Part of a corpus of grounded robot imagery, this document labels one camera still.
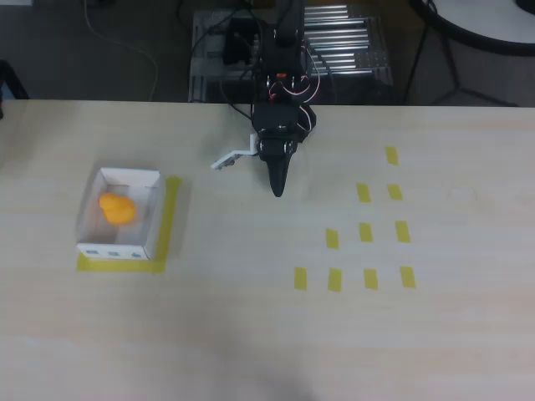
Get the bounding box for yellow rubber duck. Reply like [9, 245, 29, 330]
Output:
[98, 191, 137, 227]

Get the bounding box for white open cardboard box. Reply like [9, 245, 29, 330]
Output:
[75, 166, 164, 262]

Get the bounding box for round white table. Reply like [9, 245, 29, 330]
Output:
[408, 0, 535, 57]

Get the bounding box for black chair part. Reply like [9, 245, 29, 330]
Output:
[0, 58, 31, 120]

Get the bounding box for black power cable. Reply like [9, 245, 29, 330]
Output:
[218, 62, 257, 123]

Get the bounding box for red white servo wires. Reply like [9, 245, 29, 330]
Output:
[266, 39, 324, 131]

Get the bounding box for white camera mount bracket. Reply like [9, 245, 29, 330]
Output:
[210, 133, 259, 171]

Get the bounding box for white floor cable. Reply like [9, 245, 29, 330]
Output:
[83, 0, 161, 101]

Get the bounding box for black table leg frame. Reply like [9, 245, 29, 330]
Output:
[402, 12, 535, 108]

